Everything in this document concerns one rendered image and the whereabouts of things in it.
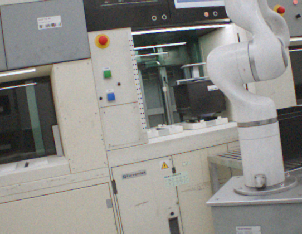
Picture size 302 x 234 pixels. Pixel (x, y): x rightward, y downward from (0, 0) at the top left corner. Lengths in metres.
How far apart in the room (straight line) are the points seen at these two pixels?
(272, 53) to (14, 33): 1.06
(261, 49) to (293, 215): 0.45
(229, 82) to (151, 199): 0.84
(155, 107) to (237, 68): 1.64
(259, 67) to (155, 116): 1.68
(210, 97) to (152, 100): 0.71
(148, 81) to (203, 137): 0.97
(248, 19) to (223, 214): 0.55
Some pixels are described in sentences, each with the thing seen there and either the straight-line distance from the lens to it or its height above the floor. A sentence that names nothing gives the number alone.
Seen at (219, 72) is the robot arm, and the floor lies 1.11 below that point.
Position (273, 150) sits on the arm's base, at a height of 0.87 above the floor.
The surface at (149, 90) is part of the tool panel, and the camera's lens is 2.62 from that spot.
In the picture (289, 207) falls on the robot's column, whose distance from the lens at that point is 0.99.
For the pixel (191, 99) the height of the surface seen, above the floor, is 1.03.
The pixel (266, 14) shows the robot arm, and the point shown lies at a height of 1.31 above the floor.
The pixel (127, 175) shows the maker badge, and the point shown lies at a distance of 1.66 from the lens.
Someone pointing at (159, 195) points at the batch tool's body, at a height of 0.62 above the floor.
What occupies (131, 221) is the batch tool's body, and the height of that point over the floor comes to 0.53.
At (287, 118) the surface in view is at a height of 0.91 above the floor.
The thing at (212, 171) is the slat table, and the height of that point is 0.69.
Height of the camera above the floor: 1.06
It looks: 3 degrees down
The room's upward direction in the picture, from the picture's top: 9 degrees counter-clockwise
